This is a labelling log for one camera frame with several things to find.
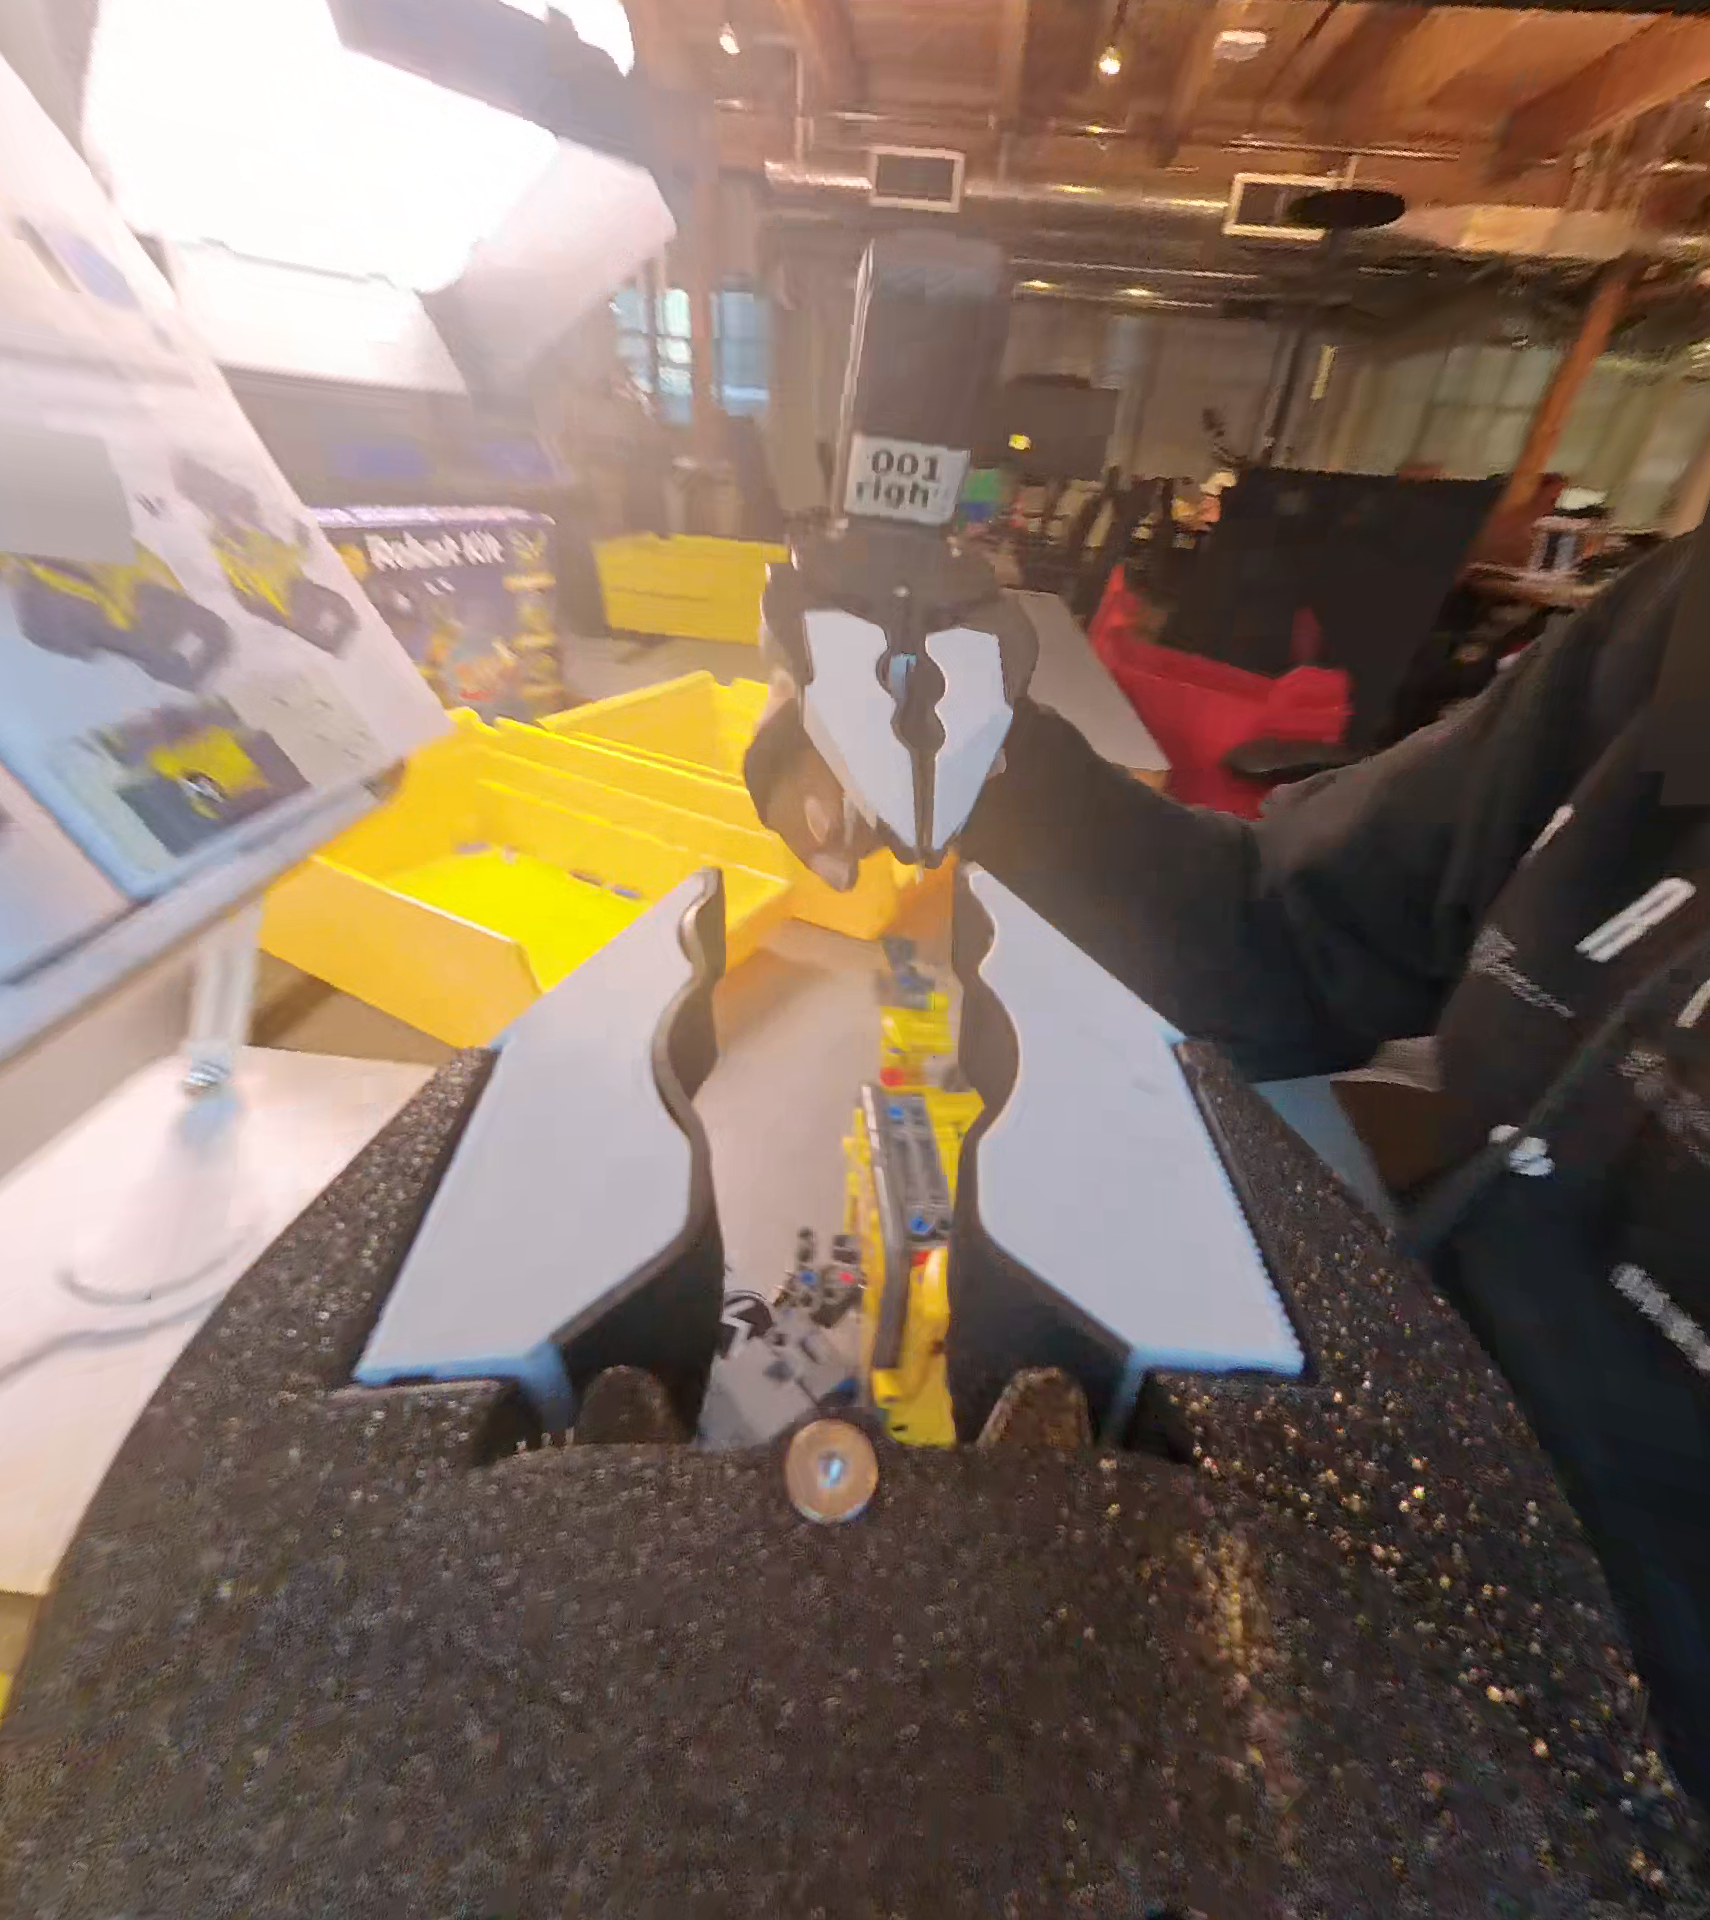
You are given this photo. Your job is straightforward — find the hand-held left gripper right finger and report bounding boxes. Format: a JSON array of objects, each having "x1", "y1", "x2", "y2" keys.
[{"x1": 948, "y1": 862, "x2": 1310, "y2": 1440}]

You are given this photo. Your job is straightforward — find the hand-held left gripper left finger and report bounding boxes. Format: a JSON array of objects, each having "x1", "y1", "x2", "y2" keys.
[{"x1": 351, "y1": 865, "x2": 731, "y2": 1428}]

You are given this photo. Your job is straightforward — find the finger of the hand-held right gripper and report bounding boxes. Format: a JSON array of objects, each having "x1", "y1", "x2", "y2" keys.
[
  {"x1": 924, "y1": 621, "x2": 1021, "y2": 867},
  {"x1": 801, "y1": 605, "x2": 935, "y2": 867}
]

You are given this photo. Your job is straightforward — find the yellow tracked brick vehicle model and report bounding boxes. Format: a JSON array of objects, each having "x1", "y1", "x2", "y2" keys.
[{"x1": 840, "y1": 935, "x2": 996, "y2": 1452}]

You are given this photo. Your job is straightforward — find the person's right forearm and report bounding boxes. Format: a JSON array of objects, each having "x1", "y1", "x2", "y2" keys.
[{"x1": 966, "y1": 695, "x2": 1547, "y2": 1085}]

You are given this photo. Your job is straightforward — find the person's right hand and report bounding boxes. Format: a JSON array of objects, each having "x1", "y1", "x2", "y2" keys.
[{"x1": 742, "y1": 702, "x2": 889, "y2": 894}]

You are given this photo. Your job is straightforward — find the red plastic crate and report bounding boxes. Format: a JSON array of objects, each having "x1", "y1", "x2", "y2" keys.
[{"x1": 1086, "y1": 561, "x2": 1355, "y2": 821}]

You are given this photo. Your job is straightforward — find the grey brick power module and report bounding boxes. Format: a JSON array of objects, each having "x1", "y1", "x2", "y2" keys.
[{"x1": 702, "y1": 1225, "x2": 876, "y2": 1452}]

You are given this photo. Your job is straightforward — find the large yellow storage bin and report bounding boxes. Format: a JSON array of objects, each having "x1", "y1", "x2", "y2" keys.
[{"x1": 258, "y1": 665, "x2": 949, "y2": 1052}]

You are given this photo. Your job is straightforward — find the dark printed cardboard box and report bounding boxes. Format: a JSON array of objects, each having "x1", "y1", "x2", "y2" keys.
[{"x1": 311, "y1": 504, "x2": 565, "y2": 726}]

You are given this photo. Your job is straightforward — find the book stand with white base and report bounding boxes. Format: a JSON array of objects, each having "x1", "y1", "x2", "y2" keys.
[{"x1": 0, "y1": 749, "x2": 439, "y2": 1595}]

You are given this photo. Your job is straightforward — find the bright overhead light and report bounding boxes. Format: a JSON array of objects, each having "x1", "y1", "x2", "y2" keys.
[{"x1": 81, "y1": 0, "x2": 679, "y2": 395}]

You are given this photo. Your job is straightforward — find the instruction booklet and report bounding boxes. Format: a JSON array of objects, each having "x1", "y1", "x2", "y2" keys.
[{"x1": 0, "y1": 0, "x2": 456, "y2": 1039}]

